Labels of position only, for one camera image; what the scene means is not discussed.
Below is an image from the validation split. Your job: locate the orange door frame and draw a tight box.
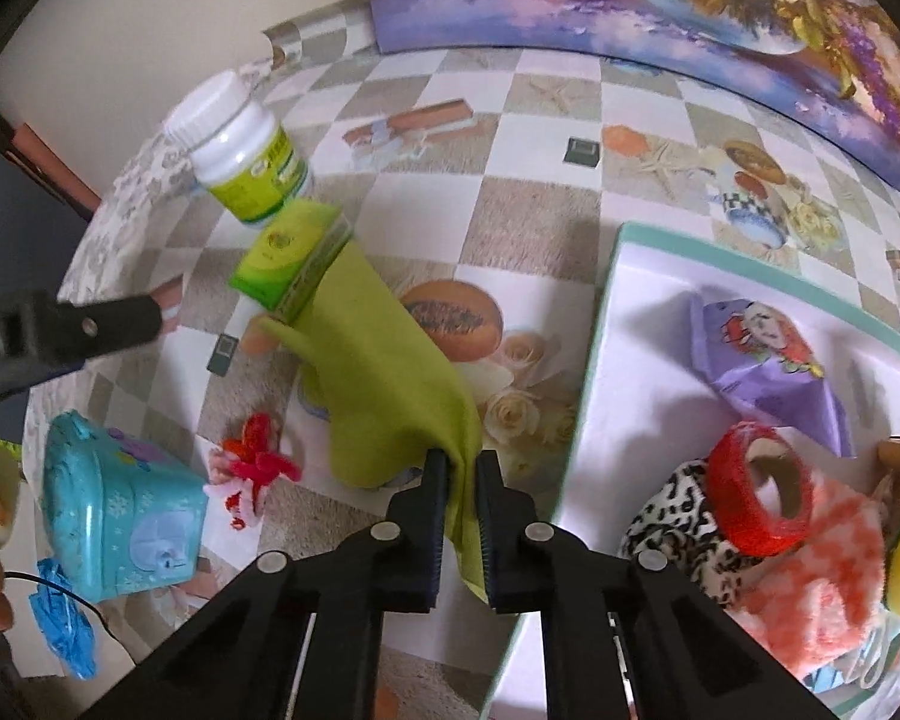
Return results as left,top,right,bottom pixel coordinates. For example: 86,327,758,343
13,124,104,220

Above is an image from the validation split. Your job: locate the red and white toy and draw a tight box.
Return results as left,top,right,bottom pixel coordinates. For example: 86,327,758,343
206,414,305,533

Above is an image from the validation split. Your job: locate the thin black cable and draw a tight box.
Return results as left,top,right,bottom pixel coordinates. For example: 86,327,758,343
4,574,151,662

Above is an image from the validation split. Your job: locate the teal plastic toy bucket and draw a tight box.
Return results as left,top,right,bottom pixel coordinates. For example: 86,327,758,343
41,411,209,605

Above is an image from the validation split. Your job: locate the pink white fuzzy sock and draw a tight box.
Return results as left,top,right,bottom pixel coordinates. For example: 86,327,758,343
727,480,890,680

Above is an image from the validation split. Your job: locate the light blue face mask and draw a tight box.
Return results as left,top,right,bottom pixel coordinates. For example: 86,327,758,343
814,619,900,691

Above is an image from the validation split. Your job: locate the blue plastic bag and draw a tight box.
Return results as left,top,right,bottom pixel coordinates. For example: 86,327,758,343
30,559,100,680

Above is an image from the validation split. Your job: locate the purple printed cloth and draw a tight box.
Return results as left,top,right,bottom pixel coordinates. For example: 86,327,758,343
686,292,856,458

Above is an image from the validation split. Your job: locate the dark cabinet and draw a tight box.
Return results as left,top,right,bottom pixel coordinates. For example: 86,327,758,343
0,90,92,308

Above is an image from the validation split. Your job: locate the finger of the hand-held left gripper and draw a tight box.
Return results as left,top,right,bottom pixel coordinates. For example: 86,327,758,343
22,292,164,377

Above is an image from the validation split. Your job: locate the green cloth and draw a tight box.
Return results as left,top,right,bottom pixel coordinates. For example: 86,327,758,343
259,244,492,605

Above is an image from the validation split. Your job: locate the small green box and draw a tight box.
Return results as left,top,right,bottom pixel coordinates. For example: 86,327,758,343
229,199,355,316

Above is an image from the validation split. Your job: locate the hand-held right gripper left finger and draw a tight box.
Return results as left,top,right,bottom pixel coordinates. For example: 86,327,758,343
82,448,451,720

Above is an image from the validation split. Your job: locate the white bottle green label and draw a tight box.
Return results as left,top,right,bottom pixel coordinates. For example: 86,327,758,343
165,69,314,230

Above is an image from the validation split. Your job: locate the flower painting canvas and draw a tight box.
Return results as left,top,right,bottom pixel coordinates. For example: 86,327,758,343
360,0,900,192

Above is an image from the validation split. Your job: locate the leopard print scrunchie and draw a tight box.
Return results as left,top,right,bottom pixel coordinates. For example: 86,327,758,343
621,461,755,608

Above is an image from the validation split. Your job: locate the white box teal rim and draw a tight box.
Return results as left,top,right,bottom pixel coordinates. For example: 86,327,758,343
487,223,900,720

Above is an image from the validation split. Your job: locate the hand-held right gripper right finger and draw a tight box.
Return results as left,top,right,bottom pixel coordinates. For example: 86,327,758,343
476,450,805,720

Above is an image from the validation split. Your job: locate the red bandage roll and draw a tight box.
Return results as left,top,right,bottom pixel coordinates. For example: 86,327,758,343
709,424,817,556

